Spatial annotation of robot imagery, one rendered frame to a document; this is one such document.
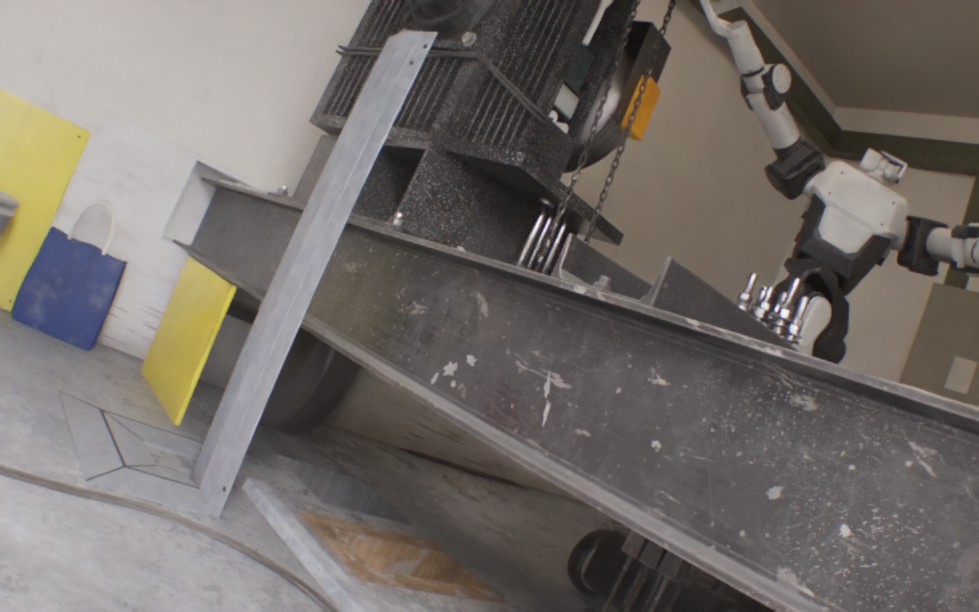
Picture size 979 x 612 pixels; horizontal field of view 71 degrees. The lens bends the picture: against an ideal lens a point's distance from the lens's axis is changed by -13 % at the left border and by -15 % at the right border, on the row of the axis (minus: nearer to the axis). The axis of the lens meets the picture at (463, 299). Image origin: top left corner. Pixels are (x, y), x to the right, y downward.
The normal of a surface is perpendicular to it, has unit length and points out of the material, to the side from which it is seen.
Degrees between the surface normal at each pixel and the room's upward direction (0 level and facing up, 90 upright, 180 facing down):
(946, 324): 90
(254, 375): 90
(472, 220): 90
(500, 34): 90
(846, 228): 78
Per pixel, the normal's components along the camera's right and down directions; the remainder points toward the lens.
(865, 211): -0.22, -0.36
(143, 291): 0.55, 0.21
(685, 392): -0.72, -0.36
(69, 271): 0.39, 0.05
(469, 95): 0.69, 0.28
